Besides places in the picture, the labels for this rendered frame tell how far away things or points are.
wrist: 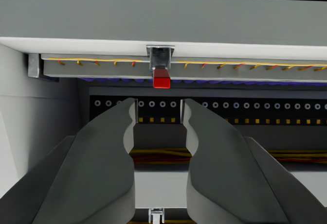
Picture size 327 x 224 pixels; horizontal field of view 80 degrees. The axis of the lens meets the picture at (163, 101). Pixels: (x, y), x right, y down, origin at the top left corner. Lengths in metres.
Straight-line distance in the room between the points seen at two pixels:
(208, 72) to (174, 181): 0.14
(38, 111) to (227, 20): 0.26
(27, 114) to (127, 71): 0.13
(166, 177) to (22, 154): 0.17
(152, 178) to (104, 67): 0.15
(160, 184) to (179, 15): 0.20
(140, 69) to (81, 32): 0.08
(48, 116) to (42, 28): 0.15
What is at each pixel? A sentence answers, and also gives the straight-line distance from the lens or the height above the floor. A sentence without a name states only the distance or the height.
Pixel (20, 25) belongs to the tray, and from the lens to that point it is 0.23.
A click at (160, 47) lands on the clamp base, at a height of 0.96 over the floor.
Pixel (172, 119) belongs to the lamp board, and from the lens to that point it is 0.38.
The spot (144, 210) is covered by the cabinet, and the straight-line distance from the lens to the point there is 0.58.
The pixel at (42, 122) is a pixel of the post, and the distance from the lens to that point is 0.32.
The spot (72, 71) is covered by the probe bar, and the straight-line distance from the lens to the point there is 0.26.
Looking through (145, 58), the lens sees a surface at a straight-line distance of 0.24.
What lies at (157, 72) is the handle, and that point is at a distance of 0.15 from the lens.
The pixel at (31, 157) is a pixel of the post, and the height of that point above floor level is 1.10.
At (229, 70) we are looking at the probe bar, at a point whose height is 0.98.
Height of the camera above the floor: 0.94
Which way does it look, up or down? 19 degrees up
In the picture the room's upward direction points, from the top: 178 degrees counter-clockwise
